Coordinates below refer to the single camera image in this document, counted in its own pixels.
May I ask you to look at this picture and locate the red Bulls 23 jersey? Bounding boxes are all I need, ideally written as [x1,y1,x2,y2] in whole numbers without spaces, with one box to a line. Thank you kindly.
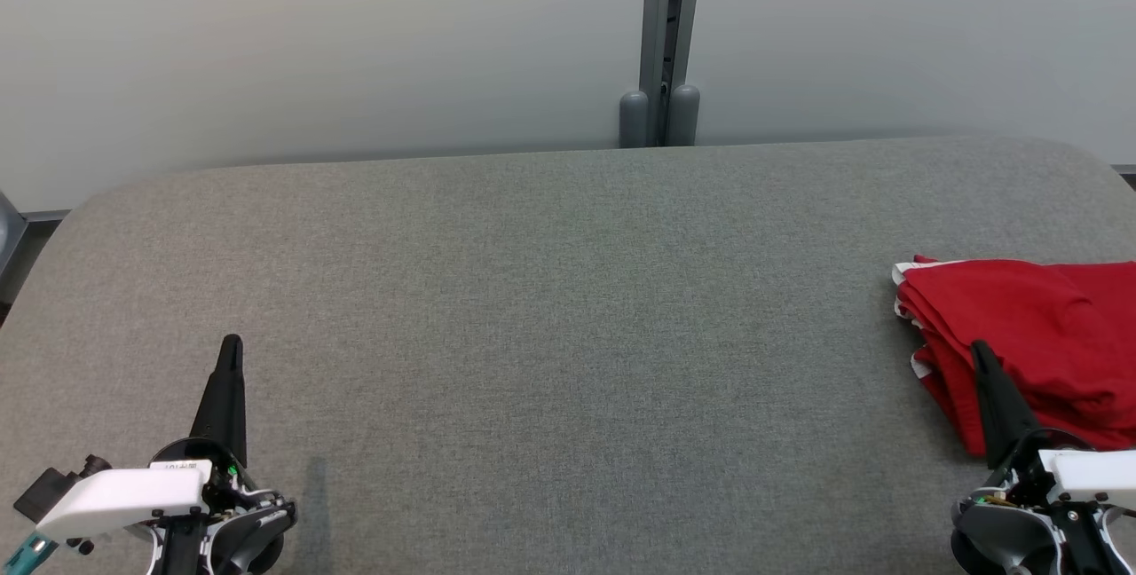
[892,256,1136,458]

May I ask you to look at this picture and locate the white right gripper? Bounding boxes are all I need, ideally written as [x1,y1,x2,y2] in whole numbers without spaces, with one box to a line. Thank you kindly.
[970,340,1136,505]

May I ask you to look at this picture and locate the teal cable connector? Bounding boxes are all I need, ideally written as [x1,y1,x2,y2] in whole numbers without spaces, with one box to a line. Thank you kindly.
[0,532,59,575]

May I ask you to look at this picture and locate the grey rounded partition foot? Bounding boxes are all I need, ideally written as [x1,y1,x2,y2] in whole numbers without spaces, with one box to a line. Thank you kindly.
[619,90,651,149]
[667,84,701,147]

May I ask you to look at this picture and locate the grey partition post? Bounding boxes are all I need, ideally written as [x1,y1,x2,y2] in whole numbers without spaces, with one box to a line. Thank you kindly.
[639,0,706,147]

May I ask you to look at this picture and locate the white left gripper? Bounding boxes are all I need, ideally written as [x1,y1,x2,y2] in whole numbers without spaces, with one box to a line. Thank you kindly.
[35,335,249,545]

